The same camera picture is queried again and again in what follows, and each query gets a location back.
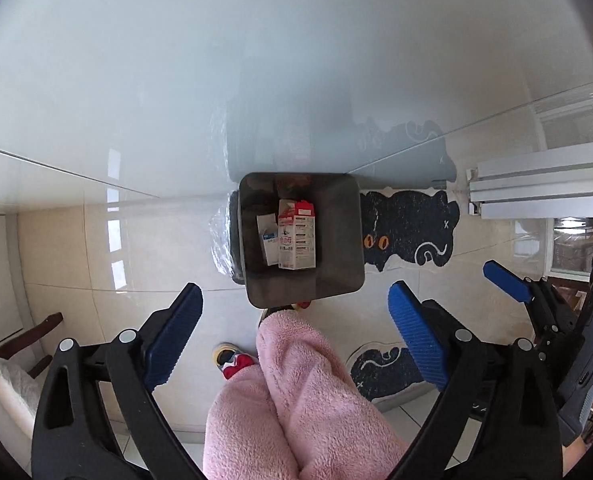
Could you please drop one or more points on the aluminium sliding door rail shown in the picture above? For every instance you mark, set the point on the aluminium sliding door rail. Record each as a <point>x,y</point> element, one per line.
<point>541,180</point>

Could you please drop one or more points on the blue and white small carton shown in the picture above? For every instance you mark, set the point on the blue and white small carton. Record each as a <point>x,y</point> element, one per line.
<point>268,240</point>

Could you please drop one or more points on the red and white carton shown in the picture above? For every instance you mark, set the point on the red and white carton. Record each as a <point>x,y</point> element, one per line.
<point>299,240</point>

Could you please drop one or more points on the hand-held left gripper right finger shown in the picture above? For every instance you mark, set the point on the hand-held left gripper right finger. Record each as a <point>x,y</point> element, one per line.
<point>416,342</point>

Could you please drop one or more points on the white fluffy chair cushion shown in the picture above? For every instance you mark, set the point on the white fluffy chair cushion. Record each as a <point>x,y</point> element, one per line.
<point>11,390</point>

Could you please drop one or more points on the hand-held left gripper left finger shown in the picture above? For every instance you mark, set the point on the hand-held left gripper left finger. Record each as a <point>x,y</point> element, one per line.
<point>174,342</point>

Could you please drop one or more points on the clear plastic bin liner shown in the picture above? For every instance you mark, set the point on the clear plastic bin liner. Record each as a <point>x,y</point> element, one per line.
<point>222,247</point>

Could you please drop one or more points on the dark square trash bin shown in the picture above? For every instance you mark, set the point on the dark square trash bin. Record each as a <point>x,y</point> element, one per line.
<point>339,240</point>

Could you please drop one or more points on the dark cat-shaped rug white border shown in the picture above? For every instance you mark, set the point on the dark cat-shaped rug white border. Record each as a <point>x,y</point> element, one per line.
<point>381,375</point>

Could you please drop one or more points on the black cat-shaped rug orange eyes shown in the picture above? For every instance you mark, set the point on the black cat-shaped rug orange eyes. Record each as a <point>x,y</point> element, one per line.
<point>411,220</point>

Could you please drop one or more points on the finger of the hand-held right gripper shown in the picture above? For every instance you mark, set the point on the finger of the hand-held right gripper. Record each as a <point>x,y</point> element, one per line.
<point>506,280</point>

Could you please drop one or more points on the dark wooden chair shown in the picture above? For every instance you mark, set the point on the dark wooden chair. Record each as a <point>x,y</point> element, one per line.
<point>24,342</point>

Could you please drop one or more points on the pink fleece pants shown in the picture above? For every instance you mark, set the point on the pink fleece pants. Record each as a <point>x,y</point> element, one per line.
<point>286,410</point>

